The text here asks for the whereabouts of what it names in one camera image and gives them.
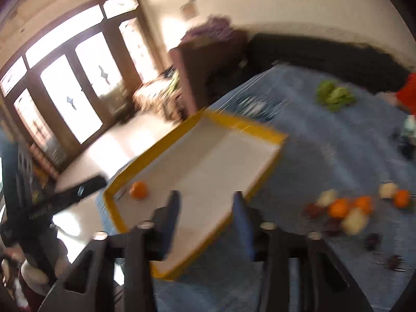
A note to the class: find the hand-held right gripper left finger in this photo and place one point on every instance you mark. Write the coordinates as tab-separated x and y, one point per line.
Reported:
172	216

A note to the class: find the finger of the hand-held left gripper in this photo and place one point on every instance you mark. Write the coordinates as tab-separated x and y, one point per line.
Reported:
81	190

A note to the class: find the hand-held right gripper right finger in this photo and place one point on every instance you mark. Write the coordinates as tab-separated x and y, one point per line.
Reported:
242	221

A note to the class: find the yellow cardboard tray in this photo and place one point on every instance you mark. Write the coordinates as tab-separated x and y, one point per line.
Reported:
211	156

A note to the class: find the pale rounded object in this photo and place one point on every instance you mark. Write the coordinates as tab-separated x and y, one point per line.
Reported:
61	265
34	278

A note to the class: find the blue plaid blanket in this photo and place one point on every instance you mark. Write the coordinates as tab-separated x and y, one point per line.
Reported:
325	156

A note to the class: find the wooden glass double door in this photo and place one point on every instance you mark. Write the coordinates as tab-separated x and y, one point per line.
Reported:
71	81

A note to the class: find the coffee table with cloth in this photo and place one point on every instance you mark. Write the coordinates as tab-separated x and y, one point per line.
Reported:
156	96

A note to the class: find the brown armchair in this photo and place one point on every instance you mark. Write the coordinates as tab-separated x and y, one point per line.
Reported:
208	65

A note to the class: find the green lettuce bunch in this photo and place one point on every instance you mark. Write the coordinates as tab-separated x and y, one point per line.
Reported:
334	96

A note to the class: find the black box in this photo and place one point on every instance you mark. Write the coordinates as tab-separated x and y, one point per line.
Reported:
404	146

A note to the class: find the black leather sofa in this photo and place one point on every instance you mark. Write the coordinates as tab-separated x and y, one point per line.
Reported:
325	55

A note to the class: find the purple cloth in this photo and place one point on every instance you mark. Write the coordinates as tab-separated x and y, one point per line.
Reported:
211	27

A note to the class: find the red plastic bag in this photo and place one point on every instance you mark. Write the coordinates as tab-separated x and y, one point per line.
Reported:
409	92

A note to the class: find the paper wall notice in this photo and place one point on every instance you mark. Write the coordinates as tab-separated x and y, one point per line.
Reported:
189	11

